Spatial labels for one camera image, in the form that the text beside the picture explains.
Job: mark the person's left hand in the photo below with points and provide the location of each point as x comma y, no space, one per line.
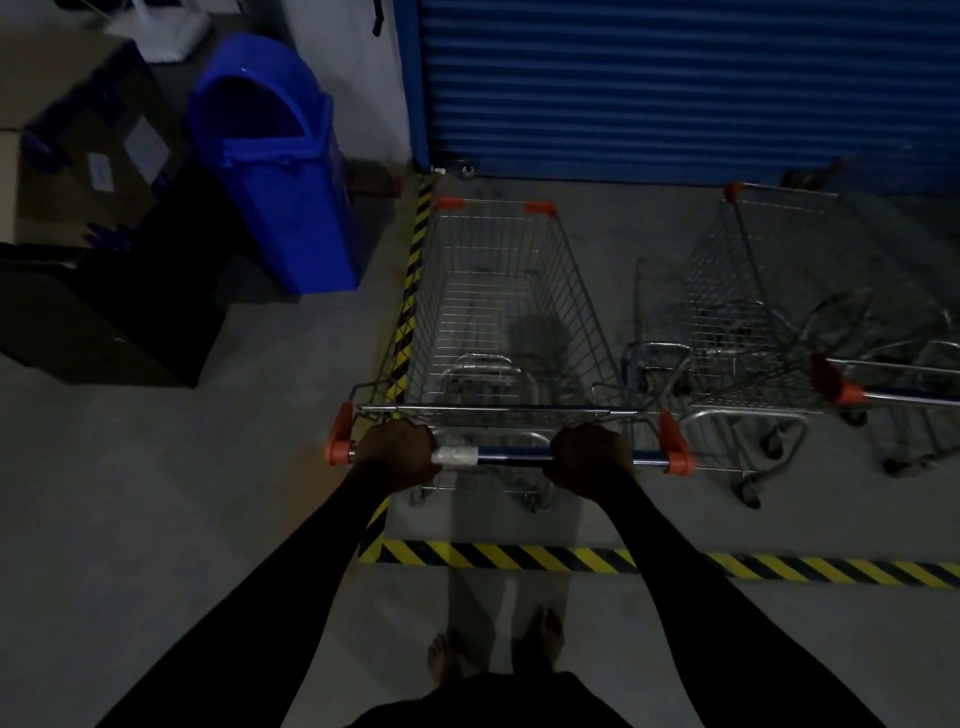
397,457

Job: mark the person's right hand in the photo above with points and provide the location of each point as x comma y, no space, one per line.
589,461

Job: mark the person's left forearm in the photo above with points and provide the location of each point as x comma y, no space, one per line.
255,600

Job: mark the person's right forearm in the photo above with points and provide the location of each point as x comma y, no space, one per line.
735,607

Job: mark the person's right foot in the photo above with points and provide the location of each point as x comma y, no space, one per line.
541,637

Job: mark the person's foot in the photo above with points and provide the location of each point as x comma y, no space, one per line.
446,660
541,637

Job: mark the person's left foot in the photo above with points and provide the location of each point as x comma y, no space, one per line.
446,660

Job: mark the person's dark clothing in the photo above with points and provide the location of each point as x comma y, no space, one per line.
487,701

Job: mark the blue plastic trash bin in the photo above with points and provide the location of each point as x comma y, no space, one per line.
292,210

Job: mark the small metal shutter latch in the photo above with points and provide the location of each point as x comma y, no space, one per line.
465,171

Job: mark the large black box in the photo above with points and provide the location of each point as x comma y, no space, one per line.
135,322

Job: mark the blue roller shutter door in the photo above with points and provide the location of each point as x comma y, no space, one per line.
675,90

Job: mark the flattened brown cardboard boxes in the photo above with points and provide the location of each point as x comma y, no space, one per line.
75,150

